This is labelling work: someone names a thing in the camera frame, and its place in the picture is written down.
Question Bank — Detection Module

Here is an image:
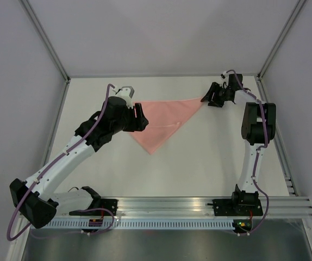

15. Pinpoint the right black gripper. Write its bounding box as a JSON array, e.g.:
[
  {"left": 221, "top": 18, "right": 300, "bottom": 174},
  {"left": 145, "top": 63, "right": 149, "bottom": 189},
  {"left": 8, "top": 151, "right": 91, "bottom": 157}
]
[{"left": 200, "top": 82, "right": 229, "bottom": 108}]

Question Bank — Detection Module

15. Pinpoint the pink cloth napkin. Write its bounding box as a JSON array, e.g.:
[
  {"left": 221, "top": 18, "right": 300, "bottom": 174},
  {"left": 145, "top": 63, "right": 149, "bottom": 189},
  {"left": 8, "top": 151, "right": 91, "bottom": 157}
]
[{"left": 130, "top": 97, "right": 202, "bottom": 154}]

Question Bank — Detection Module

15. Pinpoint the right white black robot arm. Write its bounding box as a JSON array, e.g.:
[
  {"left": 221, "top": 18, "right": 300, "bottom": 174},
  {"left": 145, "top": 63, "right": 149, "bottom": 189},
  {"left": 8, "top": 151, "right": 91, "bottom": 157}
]
[{"left": 201, "top": 70, "right": 276, "bottom": 216}]

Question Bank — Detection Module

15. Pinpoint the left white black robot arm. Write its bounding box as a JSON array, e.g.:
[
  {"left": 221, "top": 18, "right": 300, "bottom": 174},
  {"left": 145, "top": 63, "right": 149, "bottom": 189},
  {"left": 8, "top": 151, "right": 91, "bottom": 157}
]
[{"left": 10, "top": 96, "right": 148, "bottom": 228}]

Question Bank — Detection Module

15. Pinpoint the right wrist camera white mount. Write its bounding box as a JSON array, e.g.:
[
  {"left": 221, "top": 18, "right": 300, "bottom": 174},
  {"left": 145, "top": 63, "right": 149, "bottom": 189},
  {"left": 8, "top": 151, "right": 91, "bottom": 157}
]
[{"left": 220, "top": 71, "right": 229, "bottom": 89}]

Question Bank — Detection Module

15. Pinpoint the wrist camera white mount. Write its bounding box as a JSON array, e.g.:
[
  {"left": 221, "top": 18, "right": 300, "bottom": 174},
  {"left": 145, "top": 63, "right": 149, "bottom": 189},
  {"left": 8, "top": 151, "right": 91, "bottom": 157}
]
[
  {"left": 115, "top": 86, "right": 135, "bottom": 108},
  {"left": 220, "top": 71, "right": 229, "bottom": 89}
]

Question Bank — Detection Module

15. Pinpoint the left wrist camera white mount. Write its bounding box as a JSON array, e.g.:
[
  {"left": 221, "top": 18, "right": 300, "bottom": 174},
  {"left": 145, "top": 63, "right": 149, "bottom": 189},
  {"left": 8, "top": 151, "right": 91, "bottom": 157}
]
[{"left": 115, "top": 86, "right": 135, "bottom": 108}]

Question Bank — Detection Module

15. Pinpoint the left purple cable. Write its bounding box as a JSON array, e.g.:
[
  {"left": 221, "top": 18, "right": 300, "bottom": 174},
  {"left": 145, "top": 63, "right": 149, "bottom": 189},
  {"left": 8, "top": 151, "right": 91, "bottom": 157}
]
[{"left": 7, "top": 83, "right": 118, "bottom": 241}]

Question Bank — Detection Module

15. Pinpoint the aluminium mounting rail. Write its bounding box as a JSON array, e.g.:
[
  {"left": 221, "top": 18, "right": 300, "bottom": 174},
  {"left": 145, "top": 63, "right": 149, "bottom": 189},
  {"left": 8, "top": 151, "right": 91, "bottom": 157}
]
[{"left": 55, "top": 196, "right": 312, "bottom": 218}]

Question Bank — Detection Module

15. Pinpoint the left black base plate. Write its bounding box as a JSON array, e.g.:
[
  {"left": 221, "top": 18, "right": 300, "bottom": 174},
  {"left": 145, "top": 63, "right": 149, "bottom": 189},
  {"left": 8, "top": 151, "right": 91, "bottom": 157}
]
[{"left": 69, "top": 198, "right": 118, "bottom": 216}]

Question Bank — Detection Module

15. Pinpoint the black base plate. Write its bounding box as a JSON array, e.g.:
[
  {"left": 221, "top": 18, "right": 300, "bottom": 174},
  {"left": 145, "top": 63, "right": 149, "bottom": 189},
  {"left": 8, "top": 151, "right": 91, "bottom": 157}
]
[
  {"left": 207, "top": 198, "right": 264, "bottom": 217},
  {"left": 69, "top": 198, "right": 118, "bottom": 216}
]

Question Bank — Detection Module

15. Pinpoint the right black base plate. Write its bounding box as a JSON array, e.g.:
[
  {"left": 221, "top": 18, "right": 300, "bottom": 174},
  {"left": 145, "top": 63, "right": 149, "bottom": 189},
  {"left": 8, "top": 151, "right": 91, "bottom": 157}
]
[{"left": 207, "top": 198, "right": 264, "bottom": 217}]

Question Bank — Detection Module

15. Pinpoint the right aluminium frame post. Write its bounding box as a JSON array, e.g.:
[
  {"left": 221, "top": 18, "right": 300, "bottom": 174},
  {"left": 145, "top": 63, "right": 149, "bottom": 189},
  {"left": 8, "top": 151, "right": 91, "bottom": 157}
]
[{"left": 257, "top": 0, "right": 308, "bottom": 80}]

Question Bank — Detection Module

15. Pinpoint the aluminium frame post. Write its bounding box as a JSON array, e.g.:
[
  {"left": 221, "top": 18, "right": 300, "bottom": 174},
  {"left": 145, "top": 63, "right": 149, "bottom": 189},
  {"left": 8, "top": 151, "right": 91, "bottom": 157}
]
[
  {"left": 257, "top": 0, "right": 308, "bottom": 80},
  {"left": 18, "top": 0, "right": 70, "bottom": 83}
]

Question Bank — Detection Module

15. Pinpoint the white slotted cable duct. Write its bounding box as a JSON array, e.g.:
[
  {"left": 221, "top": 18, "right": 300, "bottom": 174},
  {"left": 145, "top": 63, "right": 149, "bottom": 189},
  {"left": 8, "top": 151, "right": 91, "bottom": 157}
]
[{"left": 45, "top": 218, "right": 234, "bottom": 230}]

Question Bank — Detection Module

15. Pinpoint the left aluminium frame post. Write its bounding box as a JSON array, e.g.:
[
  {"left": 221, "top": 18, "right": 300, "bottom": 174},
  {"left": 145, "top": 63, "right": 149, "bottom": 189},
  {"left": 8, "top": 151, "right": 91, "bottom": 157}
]
[{"left": 18, "top": 0, "right": 70, "bottom": 83}]

